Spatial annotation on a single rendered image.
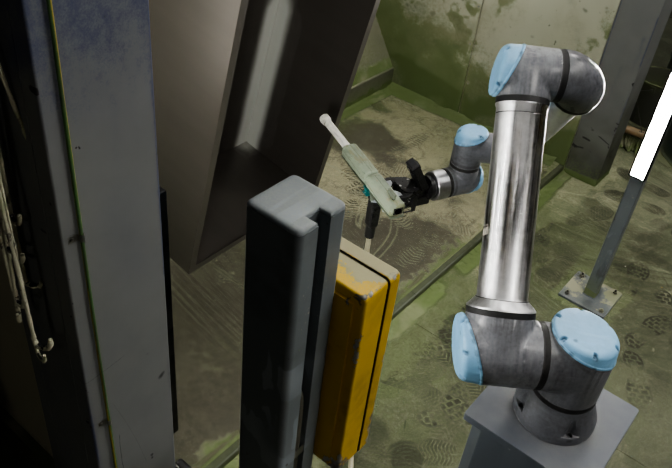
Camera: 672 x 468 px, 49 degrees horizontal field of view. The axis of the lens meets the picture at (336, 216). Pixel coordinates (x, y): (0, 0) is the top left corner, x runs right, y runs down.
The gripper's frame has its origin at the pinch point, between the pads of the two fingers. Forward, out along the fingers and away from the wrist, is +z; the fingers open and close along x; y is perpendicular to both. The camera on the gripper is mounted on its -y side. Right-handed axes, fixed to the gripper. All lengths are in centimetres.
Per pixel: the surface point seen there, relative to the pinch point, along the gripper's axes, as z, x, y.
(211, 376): 44, 8, 75
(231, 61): 41, 9, -43
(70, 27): 84, -47, -85
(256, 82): 7, 70, 4
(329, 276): 73, -97, -86
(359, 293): 70, -98, -84
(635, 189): -113, -4, 23
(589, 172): -172, 60, 77
